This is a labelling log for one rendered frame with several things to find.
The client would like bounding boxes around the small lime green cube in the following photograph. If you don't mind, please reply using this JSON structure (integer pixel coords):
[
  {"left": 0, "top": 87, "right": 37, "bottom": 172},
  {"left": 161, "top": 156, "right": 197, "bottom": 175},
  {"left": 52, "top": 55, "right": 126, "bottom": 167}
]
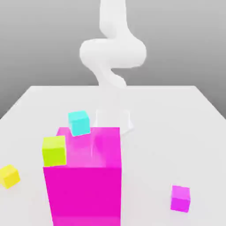
[{"left": 41, "top": 135, "right": 67, "bottom": 167}]

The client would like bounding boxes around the large magenta box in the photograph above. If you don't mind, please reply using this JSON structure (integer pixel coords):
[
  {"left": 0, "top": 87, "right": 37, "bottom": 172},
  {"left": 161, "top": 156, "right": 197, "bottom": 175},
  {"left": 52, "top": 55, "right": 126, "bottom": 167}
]
[{"left": 43, "top": 126, "right": 122, "bottom": 226}]

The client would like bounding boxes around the small purple cube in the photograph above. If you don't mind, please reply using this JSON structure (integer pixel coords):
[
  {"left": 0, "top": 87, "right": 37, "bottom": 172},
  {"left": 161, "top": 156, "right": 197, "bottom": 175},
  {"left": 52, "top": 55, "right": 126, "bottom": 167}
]
[{"left": 170, "top": 185, "right": 191, "bottom": 213}]

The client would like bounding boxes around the small cyan cube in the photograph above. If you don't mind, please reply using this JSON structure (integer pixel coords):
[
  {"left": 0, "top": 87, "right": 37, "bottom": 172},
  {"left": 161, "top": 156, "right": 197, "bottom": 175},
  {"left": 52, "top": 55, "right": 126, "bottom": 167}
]
[{"left": 68, "top": 110, "right": 91, "bottom": 137}]

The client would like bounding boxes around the small yellow cube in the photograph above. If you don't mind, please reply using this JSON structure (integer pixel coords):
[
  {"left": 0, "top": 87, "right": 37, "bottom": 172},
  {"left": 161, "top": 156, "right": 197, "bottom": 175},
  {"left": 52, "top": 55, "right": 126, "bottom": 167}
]
[{"left": 0, "top": 164, "right": 21, "bottom": 190}]

